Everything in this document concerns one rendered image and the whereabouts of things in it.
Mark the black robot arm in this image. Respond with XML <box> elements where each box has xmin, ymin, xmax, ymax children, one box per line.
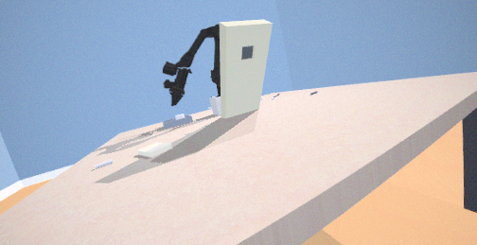
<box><xmin>163</xmin><ymin>25</ymin><xmax>221</xmax><ymax>96</ymax></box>

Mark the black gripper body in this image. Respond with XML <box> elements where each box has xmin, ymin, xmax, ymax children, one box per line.
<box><xmin>169</xmin><ymin>77</ymin><xmax>186</xmax><ymax>95</ymax></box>

